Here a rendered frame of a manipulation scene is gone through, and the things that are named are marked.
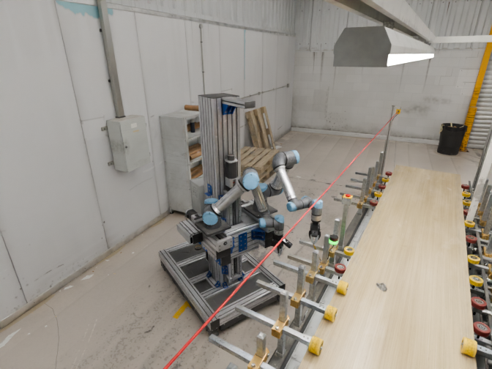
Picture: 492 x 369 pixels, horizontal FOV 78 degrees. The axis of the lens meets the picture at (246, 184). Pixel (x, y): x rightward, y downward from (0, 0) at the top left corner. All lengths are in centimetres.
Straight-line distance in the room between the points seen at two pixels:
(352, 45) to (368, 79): 902
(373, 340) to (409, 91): 839
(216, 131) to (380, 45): 184
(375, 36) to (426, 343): 168
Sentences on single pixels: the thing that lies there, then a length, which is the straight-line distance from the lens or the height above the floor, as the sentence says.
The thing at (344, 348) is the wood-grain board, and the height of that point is 90.
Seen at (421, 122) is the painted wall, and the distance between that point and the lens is 993.
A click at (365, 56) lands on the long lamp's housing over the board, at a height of 232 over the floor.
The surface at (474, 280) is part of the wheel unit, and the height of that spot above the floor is 91.
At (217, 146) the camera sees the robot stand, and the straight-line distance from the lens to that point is 248.
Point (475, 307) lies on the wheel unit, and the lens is 248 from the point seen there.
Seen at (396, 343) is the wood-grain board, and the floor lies 90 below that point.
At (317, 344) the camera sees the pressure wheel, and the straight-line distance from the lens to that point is 178.
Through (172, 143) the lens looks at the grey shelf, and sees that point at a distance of 450.
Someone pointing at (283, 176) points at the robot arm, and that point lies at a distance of 233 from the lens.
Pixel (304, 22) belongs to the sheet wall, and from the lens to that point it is 1014.
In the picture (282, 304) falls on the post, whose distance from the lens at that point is 177.
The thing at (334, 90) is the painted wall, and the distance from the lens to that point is 992.
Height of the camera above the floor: 233
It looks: 23 degrees down
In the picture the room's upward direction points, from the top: straight up
